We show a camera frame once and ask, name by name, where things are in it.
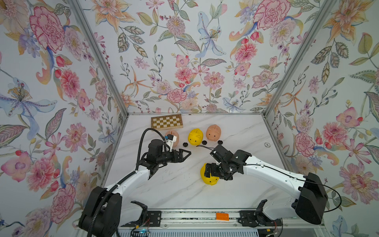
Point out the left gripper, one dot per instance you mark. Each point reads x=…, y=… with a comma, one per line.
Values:
x=179, y=156

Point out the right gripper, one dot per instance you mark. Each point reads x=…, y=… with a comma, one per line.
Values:
x=213, y=167

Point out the yellow piggy bank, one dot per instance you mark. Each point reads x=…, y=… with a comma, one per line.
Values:
x=195, y=137
x=208, y=180

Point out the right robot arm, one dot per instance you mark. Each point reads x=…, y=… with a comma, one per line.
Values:
x=306, y=194

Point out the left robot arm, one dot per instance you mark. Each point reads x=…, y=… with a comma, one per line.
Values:
x=103, y=212

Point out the wooden chessboard box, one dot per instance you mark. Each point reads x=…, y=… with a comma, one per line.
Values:
x=167, y=122

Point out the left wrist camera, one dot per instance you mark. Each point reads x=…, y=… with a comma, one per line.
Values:
x=171, y=141

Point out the orange tag on rail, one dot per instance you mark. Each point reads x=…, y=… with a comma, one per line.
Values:
x=222, y=216

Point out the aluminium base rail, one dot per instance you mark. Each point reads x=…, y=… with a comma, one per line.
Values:
x=195, y=219

